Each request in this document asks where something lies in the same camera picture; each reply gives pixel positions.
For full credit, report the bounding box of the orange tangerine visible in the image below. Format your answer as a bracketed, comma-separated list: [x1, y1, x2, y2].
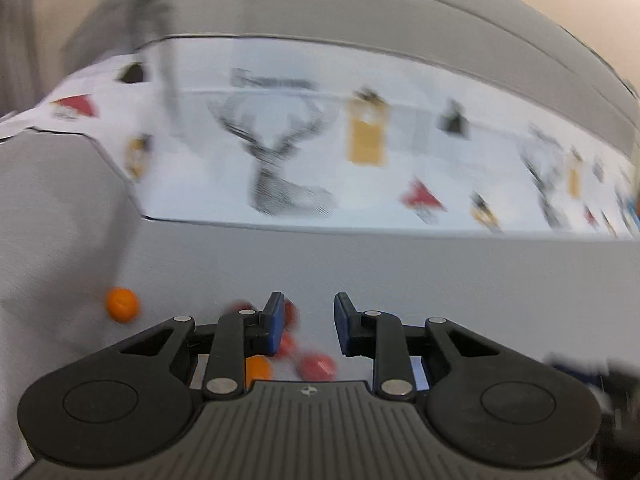
[106, 287, 141, 323]
[245, 355, 274, 390]

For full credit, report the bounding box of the grey printed bed sheet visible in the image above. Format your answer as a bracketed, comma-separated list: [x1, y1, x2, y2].
[0, 0, 640, 480]

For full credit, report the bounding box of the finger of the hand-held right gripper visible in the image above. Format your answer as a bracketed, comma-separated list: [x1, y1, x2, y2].
[542, 352, 611, 388]

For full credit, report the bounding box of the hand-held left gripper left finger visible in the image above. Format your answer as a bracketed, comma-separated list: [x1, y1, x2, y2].
[119, 291, 287, 402]

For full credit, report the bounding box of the red round fruit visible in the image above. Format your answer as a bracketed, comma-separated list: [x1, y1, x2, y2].
[296, 352, 337, 382]

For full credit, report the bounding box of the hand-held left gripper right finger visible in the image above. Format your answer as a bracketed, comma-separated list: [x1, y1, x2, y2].
[333, 292, 502, 402]

